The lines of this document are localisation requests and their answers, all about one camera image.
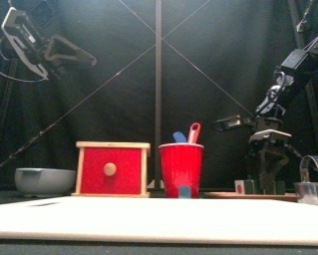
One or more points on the vertical metal frame post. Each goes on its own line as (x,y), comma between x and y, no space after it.
(158,99)

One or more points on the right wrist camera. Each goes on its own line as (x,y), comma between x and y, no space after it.
(227,123)

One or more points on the grey plastic bowl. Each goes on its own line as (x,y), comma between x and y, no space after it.
(43,182)

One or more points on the blue plastic toy utensil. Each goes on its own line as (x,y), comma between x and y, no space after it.
(179,137)

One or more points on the green toy sushi roll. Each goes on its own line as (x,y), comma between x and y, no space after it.
(250,187)

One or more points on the small blue tape piece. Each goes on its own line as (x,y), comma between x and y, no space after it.
(184,192)

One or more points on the red plastic cup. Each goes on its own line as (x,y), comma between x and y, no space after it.
(180,166)

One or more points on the wooden box with red drawer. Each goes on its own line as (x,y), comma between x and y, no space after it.
(120,166)

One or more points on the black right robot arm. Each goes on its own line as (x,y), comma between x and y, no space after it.
(294,71)

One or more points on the white cutting board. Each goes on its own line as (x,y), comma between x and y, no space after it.
(156,219)

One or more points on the black backdrop cloth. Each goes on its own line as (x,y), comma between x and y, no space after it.
(120,99)

